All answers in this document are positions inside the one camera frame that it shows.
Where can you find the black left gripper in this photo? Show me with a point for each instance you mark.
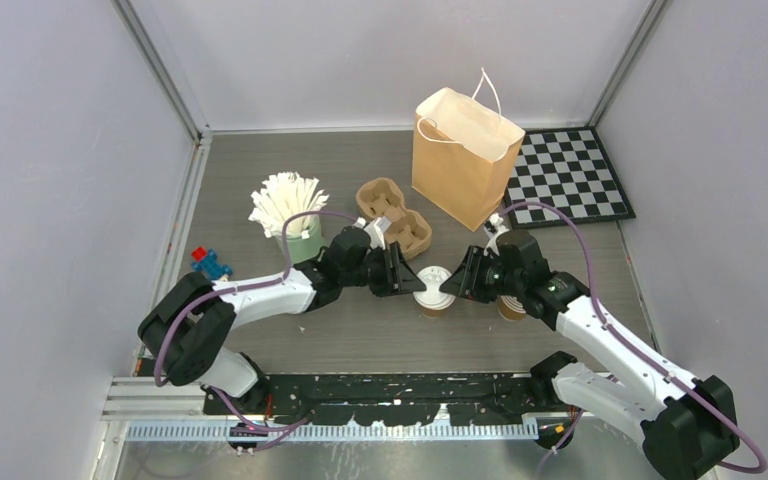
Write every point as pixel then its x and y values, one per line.
pixel 403 279

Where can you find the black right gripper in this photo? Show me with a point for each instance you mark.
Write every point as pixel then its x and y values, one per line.
pixel 462 282

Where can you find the white plastic cup lid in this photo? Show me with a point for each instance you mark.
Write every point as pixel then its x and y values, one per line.
pixel 433 277

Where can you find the brown paper takeout bag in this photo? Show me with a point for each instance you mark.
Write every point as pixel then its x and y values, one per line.
pixel 464 150

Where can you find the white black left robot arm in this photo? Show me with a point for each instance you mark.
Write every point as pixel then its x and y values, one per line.
pixel 187 329

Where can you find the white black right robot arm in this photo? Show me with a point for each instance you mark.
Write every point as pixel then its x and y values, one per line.
pixel 682 424

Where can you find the stacked paper coffee cups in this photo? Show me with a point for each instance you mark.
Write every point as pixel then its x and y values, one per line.
pixel 510 309

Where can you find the brown cardboard cup carrier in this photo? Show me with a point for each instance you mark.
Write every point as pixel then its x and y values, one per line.
pixel 382 197

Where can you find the green straw holder cup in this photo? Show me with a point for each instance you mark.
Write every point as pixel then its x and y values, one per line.
pixel 298 248

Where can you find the white paper straw bundle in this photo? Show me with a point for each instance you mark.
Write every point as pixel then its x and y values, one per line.
pixel 282 196

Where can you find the black white checkerboard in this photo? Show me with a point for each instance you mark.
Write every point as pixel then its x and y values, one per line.
pixel 569 169

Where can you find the red blue toy car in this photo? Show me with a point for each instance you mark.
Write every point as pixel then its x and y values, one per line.
pixel 206 262

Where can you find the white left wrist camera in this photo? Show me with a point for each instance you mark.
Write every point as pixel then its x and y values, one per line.
pixel 376 229

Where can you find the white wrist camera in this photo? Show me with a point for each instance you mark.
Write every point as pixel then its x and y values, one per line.
pixel 494 227
pixel 376 229

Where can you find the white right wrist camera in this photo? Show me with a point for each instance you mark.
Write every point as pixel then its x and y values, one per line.
pixel 494 227

